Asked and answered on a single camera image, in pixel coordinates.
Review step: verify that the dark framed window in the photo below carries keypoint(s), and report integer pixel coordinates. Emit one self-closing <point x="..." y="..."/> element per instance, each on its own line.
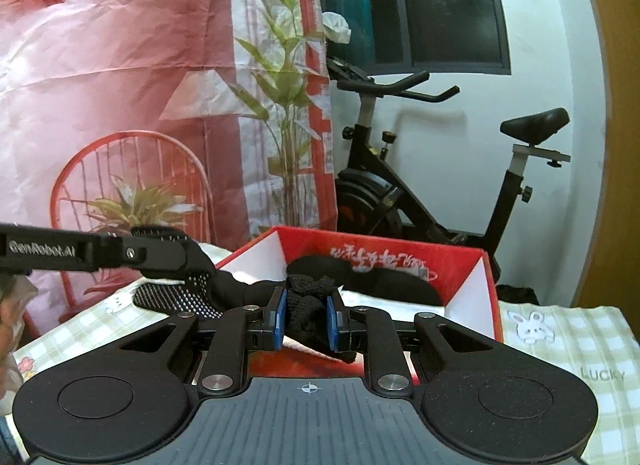
<point x="435" y="5"/>

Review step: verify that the black exercise bike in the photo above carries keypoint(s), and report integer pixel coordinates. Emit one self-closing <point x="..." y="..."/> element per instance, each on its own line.
<point x="380" y="195"/>

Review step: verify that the person's left hand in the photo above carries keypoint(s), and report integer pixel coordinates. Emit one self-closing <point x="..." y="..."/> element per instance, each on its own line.
<point x="10" y="315"/>

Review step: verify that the white plastic bag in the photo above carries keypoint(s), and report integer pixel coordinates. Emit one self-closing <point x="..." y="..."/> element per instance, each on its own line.
<point x="336" y="26"/>

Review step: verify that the black eye mask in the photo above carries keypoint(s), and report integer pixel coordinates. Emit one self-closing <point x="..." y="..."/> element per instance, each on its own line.
<point x="400" y="285"/>

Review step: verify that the red strawberry print cardboard box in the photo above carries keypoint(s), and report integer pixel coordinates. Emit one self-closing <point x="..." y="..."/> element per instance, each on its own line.
<point x="465" y="285"/>

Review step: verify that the wooden door panel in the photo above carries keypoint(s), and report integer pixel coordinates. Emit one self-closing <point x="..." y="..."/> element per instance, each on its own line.
<point x="617" y="145"/>

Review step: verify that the green checked rabbit tablecloth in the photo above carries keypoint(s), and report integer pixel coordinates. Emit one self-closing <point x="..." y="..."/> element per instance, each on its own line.
<point x="575" y="345"/>

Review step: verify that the black dotted knit glove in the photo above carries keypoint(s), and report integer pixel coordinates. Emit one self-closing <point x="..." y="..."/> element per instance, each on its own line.
<point x="306" y="317"/>

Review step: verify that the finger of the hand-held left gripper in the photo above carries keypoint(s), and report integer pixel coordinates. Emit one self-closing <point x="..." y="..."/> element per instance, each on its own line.
<point x="165" y="257"/>

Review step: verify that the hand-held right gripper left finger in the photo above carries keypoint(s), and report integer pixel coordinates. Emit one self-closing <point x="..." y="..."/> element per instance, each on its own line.
<point x="276" y="320"/>

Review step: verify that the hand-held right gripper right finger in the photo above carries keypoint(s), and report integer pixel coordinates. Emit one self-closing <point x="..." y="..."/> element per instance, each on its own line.
<point x="334" y="322"/>

